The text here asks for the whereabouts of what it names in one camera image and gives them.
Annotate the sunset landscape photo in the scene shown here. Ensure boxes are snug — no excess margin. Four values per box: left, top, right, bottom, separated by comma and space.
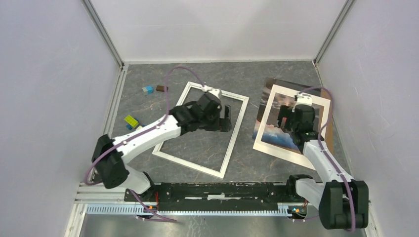
252, 78, 309, 154

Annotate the white mat board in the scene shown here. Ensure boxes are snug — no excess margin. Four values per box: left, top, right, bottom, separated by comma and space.
252, 84, 332, 170

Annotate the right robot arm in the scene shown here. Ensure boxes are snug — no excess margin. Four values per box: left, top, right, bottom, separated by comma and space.
278, 104, 369, 231

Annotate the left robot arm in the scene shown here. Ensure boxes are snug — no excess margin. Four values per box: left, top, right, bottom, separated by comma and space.
92, 92, 232, 201

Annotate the brown cardboard backing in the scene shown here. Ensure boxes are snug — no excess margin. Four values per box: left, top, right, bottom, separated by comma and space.
320, 89, 335, 155

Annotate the brown toy block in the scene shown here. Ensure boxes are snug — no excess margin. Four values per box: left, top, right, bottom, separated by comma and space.
156, 85, 168, 92

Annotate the blue grey toy block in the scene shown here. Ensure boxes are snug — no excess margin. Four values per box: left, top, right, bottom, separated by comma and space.
142, 85, 154, 96

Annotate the toy brick car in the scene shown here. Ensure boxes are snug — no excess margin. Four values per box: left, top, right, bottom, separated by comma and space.
124, 115, 144, 130

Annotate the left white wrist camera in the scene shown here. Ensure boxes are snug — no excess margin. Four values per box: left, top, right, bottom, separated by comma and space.
201, 85, 222, 100

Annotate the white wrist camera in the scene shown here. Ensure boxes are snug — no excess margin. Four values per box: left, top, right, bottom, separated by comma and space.
293, 93, 313, 110
201, 85, 222, 100

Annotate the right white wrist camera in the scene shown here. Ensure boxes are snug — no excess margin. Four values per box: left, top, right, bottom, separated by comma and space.
293, 93, 313, 110

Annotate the white picture frame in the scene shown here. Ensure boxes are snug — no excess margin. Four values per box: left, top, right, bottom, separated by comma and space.
152, 81, 250, 179

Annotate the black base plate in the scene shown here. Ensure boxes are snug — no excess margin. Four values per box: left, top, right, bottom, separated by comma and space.
141, 182, 308, 211

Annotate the slotted cable duct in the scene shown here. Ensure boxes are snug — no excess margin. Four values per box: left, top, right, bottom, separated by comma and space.
85, 204, 307, 217

